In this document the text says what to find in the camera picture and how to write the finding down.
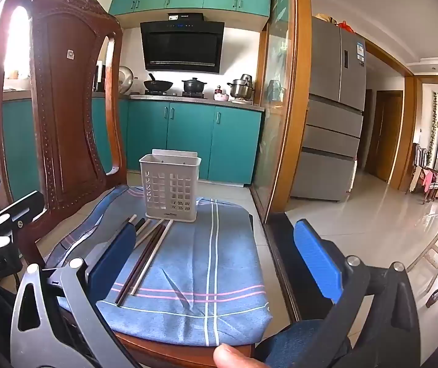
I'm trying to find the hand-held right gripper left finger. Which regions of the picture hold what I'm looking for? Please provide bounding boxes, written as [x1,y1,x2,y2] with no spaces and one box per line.
[10,220,143,368]

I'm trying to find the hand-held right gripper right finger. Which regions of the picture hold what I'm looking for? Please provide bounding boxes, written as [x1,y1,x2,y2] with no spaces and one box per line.
[293,220,423,368]

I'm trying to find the dark brown chopstick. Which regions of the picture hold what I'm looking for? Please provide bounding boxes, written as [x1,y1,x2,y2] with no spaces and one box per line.
[114,224,166,307]
[135,218,151,239]

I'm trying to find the white plastic utensil basket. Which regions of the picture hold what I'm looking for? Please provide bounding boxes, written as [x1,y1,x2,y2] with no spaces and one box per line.
[139,149,200,224]

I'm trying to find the person's right hand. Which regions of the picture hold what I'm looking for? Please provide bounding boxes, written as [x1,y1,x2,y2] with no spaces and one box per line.
[213,343,267,368]

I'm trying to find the person's leg in jeans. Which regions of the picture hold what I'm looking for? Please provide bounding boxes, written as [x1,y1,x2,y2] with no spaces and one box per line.
[255,317,355,368]

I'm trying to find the blue plaid cloth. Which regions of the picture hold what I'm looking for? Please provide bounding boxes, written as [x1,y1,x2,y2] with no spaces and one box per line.
[44,185,274,347]

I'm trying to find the carved wooden chair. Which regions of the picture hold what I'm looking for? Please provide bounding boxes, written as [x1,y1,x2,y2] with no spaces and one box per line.
[0,0,256,368]

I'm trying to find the chair with hanging clothes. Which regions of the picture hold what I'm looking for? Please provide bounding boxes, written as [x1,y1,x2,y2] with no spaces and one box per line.
[406,142,438,205]

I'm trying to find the brown wooden door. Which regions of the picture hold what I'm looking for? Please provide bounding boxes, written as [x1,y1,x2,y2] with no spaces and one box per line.
[364,90,404,183]

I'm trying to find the teal lower cabinets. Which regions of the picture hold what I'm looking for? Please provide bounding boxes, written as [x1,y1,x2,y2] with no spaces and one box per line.
[0,97,264,219]

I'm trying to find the silver refrigerator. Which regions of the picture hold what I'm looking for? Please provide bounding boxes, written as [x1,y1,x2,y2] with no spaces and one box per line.
[289,15,368,204]

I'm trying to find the wooden framed glass door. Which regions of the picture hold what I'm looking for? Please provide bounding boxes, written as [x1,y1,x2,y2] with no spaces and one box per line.
[250,0,314,224]

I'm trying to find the black wok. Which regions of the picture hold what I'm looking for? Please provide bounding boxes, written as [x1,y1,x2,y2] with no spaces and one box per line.
[143,73,174,93]

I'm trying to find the stainless steel pot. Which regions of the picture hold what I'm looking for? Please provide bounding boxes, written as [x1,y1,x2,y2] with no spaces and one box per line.
[227,73,256,100]

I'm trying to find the black cooking pot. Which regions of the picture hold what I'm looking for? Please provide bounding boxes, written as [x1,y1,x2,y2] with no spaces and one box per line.
[181,77,206,95]

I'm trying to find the black range hood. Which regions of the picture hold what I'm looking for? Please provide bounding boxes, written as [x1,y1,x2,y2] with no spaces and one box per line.
[140,13,226,75]

